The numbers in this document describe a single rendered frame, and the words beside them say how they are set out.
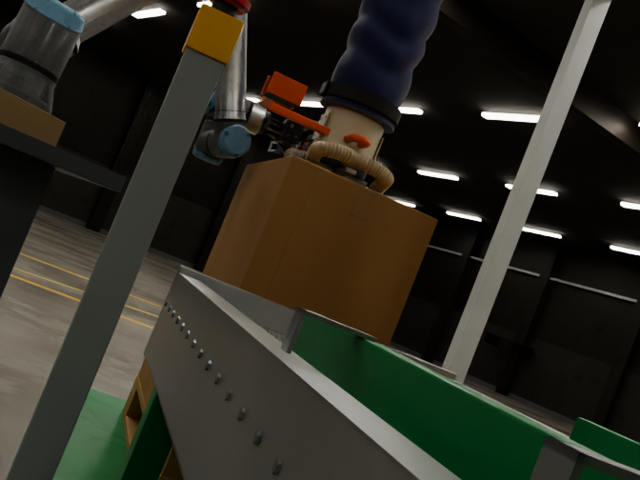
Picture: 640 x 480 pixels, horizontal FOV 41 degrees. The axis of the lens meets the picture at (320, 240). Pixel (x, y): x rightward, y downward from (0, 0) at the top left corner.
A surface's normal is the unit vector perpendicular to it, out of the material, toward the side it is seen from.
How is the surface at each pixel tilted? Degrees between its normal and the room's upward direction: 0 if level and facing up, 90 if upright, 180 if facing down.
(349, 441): 90
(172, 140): 90
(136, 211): 90
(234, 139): 91
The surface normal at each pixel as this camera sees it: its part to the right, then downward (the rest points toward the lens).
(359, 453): -0.89, -0.37
